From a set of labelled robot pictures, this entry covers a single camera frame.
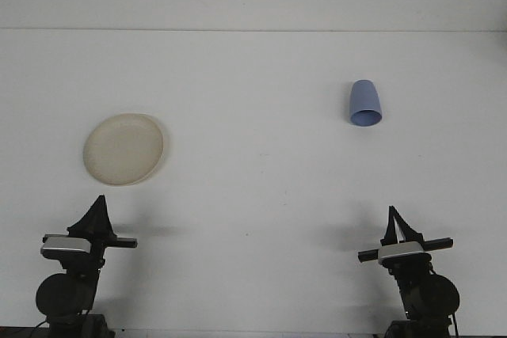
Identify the pale blue cup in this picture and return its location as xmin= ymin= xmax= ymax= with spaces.
xmin=348 ymin=79 xmax=383 ymax=127

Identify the pale round plate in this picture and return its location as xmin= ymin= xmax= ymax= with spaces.
xmin=82 ymin=112 xmax=166 ymax=187

